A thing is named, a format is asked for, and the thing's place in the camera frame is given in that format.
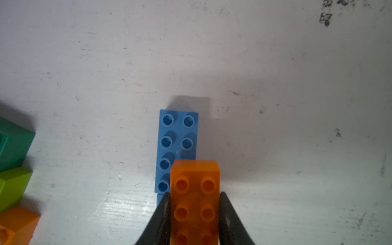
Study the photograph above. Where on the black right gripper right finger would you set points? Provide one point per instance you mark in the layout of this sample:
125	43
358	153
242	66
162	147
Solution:
231	230

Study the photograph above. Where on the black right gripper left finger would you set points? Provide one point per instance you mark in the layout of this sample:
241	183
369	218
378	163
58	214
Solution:
158	229

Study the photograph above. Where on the orange lego brick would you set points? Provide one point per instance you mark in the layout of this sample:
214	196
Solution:
17	226
194	202

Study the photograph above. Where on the blue lego brick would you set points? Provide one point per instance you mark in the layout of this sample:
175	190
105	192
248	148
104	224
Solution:
177	140

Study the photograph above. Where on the orange lego brick in stack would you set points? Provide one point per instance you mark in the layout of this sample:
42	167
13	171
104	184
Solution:
17	226

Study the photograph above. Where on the lime green lego brick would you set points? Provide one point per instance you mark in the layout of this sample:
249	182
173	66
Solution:
13	185

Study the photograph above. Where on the dark green lego brick top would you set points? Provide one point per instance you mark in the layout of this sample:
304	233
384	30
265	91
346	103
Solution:
15	143

